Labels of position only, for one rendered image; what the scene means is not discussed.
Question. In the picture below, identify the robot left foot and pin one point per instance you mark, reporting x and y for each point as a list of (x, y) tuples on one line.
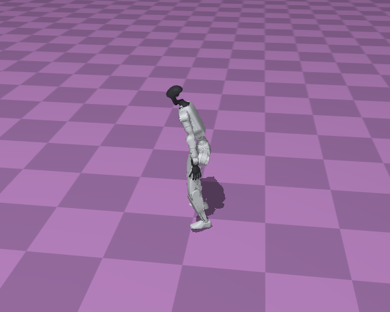
[(200, 224)]

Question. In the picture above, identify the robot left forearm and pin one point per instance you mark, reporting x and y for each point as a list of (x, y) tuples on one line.
[(192, 148)]

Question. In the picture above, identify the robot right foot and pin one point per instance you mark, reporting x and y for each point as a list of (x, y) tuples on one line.
[(205, 204)]

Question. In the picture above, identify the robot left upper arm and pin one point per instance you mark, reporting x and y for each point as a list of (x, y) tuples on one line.
[(184, 118)]

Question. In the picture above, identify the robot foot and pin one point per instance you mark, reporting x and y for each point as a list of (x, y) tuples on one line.
[(205, 204), (200, 224)]

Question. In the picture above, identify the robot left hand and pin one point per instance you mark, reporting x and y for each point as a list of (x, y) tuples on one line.
[(195, 170)]

